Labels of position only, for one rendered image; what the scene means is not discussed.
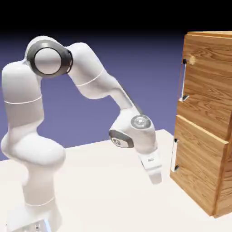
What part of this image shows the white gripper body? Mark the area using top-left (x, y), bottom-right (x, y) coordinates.
top-left (141, 159), bottom-right (162, 185)

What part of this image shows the short wooden cabinet door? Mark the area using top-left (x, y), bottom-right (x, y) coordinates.
top-left (169, 115), bottom-right (229, 217)

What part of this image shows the light wood cabinet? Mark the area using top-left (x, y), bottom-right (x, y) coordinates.
top-left (169, 31), bottom-right (232, 218)

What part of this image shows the tall wooden cabinet door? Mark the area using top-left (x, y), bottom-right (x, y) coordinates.
top-left (176, 34), bottom-right (232, 141)

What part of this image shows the short silver door handle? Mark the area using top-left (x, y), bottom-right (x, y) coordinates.
top-left (171, 138), bottom-right (179, 173)

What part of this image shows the long silver door handle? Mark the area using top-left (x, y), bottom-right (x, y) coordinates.
top-left (178, 58), bottom-right (190, 102)

